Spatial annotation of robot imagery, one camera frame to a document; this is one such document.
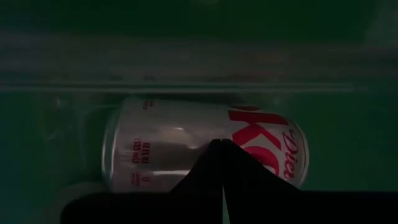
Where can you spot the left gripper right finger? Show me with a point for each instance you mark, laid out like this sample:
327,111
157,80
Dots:
242,174

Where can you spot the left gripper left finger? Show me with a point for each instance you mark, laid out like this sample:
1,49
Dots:
208,168

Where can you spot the silver red cola can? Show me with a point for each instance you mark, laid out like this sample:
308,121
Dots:
174,124

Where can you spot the clear plastic bin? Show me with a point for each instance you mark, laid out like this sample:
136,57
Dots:
186,88

